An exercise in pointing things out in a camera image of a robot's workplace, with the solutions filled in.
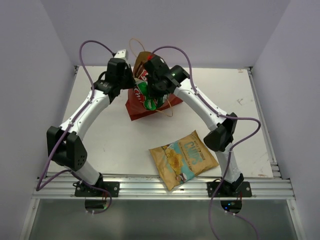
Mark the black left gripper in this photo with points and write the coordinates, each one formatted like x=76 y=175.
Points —
x=132 y=83

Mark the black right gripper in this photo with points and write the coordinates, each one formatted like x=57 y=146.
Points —
x=151 y=92

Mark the light green Chuba chips bag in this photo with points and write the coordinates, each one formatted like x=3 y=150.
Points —
x=143 y=87

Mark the red Chuba chips bag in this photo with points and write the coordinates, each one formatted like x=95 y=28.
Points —
x=141 y=77

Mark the dark green chips bag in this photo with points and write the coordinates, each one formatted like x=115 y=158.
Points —
x=152 y=104

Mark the red brown paper bag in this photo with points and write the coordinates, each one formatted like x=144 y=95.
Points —
x=134 y=107

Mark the tan kettle chips bag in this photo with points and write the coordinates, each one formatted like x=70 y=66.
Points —
x=182 y=160

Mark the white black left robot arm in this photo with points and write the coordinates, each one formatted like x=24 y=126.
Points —
x=65 y=143

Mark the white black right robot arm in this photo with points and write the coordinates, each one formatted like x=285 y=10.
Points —
x=221 y=125

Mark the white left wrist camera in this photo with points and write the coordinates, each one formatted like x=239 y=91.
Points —
x=121 y=54

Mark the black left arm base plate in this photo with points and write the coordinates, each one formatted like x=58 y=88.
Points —
x=104 y=189

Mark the aluminium table frame rail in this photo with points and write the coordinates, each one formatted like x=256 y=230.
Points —
x=119 y=148

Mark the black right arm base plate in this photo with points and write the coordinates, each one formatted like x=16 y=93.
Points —
x=226 y=190

